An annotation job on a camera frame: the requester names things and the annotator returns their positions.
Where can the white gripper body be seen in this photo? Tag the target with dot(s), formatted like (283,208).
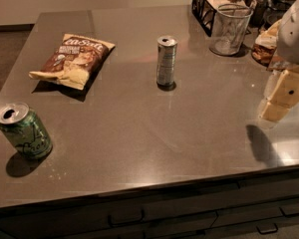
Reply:
(295,39)

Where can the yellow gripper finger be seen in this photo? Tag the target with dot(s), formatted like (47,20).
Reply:
(281,95)

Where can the silver redbull can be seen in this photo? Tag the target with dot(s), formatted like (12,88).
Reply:
(166,54)

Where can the snack bag on right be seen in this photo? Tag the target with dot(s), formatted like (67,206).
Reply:
(265,45)

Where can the brown chip bag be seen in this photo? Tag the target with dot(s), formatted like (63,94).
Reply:
(74,61)

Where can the green soda can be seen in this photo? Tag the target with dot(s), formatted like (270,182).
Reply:
(25,131)

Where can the wire mesh cup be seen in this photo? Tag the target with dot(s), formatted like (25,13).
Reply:
(229,28)

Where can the black wire rack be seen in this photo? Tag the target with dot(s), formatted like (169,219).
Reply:
(205,10)

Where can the drawer handle far right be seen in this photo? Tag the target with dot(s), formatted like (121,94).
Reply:
(290,210)

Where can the drawer handle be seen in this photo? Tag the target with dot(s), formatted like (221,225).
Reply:
(290,210)
(125,217)
(267,228)

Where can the drawer handle lower right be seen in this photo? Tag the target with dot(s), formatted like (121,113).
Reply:
(267,228)

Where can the drawer handle left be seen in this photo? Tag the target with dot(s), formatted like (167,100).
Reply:
(125,217)

